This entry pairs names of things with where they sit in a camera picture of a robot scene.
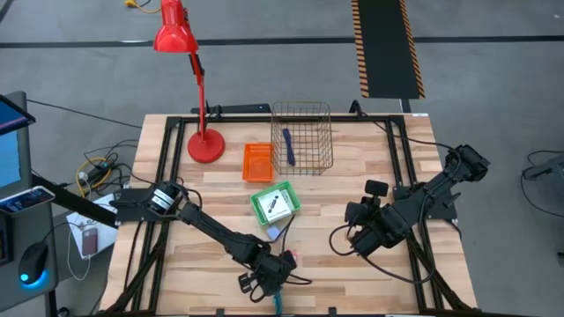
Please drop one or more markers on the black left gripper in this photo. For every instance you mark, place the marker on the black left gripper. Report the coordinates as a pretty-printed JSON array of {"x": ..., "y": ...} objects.
[{"x": 273, "y": 268}]

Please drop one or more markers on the orange plastic bin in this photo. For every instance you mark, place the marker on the orange plastic bin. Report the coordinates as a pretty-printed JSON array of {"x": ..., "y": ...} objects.
[{"x": 257, "y": 163}]

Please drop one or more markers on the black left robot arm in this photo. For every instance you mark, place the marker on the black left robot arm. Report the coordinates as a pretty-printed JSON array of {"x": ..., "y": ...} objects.
[{"x": 211, "y": 229}]

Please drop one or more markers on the black yellow-striped floor mat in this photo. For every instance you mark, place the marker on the black yellow-striped floor mat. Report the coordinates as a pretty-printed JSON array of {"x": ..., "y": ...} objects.
[{"x": 388, "y": 48}]

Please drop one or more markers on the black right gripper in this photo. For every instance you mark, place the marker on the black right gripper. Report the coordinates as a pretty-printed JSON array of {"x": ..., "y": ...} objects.
[{"x": 383, "y": 229}]

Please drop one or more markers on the white paper sheet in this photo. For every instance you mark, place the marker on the white paper sheet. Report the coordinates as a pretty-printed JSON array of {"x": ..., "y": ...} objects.
[{"x": 77, "y": 224}]

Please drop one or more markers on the grey desk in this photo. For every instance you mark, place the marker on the grey desk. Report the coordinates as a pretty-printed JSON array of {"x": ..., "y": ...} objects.
[{"x": 26, "y": 229}]

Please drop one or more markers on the green plastic bin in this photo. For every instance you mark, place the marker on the green plastic bin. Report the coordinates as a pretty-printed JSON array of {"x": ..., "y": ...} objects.
[{"x": 287, "y": 188}]

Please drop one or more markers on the black power adapter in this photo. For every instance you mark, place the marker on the black power adapter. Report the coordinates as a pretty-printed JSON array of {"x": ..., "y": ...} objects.
[{"x": 98, "y": 171}]

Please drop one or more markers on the black computer mouse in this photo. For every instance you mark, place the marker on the black computer mouse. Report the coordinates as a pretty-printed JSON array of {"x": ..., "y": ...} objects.
[{"x": 33, "y": 264}]

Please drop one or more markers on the black diagonal bar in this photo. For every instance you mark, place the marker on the black diagonal bar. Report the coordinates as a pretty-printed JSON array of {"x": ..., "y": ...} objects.
[{"x": 75, "y": 202}]

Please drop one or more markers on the black tripod stand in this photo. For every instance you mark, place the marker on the black tripod stand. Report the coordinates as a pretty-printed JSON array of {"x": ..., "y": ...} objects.
[{"x": 546, "y": 169}]

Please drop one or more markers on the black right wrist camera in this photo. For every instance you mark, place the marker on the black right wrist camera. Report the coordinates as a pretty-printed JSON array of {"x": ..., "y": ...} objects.
[{"x": 376, "y": 188}]

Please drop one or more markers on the lavender charger block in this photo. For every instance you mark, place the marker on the lavender charger block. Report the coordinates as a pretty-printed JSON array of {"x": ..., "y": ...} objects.
[{"x": 274, "y": 232}]

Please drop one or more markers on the black power strip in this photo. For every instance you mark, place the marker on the black power strip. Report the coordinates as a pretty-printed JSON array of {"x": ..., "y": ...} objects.
[{"x": 242, "y": 108}]

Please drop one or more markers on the yellow plug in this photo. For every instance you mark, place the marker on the yellow plug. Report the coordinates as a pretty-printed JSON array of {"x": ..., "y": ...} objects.
[{"x": 130, "y": 4}]

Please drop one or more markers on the smartphone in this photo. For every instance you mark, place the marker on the smartphone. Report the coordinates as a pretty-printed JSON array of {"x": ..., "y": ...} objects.
[{"x": 26, "y": 200}]

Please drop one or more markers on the maroon power bank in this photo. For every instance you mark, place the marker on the maroon power bank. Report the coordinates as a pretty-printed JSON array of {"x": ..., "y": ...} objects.
[{"x": 90, "y": 242}]

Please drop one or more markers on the teal pen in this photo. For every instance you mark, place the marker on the teal pen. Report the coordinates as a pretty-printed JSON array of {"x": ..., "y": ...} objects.
[{"x": 278, "y": 306}]

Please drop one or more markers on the black aluminium table frame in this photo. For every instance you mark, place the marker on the black aluminium table frame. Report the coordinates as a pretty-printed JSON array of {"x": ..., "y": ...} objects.
[{"x": 352, "y": 119}]

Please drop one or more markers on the computer monitor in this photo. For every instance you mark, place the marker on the computer monitor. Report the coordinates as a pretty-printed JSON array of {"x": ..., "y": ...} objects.
[{"x": 9, "y": 158}]

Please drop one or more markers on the white and green acer box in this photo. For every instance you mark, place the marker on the white and green acer box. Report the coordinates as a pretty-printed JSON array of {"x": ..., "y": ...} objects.
[{"x": 274, "y": 207}]

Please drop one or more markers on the red desk lamp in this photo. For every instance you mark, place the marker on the red desk lamp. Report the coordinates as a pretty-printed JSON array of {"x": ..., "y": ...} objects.
[{"x": 206, "y": 147}]

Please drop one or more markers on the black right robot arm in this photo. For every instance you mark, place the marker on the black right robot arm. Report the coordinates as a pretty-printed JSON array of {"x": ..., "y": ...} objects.
[{"x": 440, "y": 189}]

